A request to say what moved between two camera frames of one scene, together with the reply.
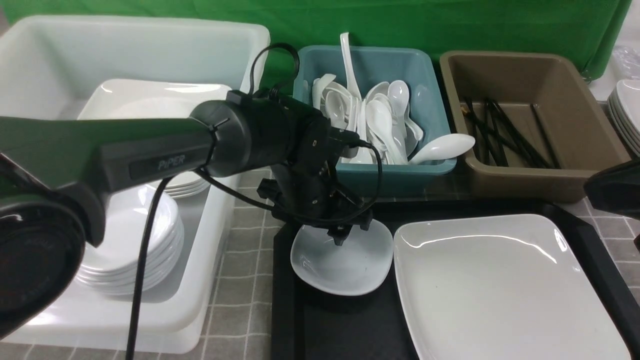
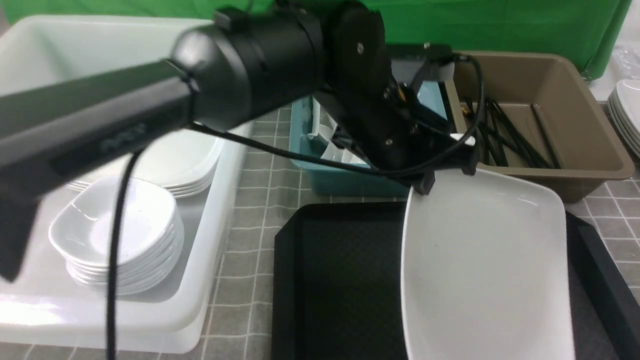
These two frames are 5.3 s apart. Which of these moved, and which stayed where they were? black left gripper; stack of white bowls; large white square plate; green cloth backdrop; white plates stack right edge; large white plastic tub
Moved: black left gripper; large white square plate
Stayed: stack of white bowls; white plates stack right edge; large white plastic tub; green cloth backdrop
